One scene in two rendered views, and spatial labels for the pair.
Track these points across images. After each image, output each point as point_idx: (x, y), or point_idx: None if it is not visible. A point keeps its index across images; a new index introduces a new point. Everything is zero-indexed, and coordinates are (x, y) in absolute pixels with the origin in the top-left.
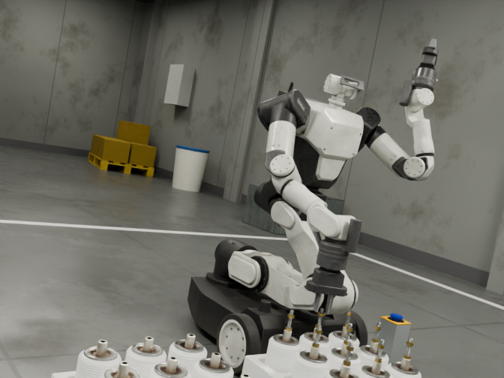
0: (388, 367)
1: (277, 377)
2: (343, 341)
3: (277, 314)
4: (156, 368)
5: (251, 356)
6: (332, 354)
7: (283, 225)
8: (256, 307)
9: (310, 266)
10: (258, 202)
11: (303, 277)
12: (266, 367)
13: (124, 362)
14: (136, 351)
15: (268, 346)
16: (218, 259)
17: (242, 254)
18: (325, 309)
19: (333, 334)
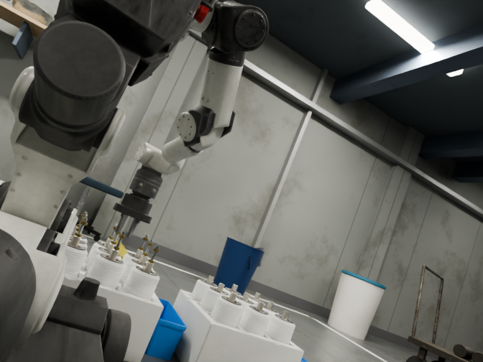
0: (84, 240)
1: (154, 292)
2: (115, 243)
3: (71, 287)
4: (253, 302)
5: (158, 304)
6: (120, 256)
7: (106, 154)
8: (90, 302)
9: (65, 196)
10: (104, 104)
11: (54, 217)
12: (154, 297)
13: (272, 302)
14: (265, 311)
15: (157, 284)
16: (9, 355)
17: (61, 253)
18: (118, 230)
19: (85, 249)
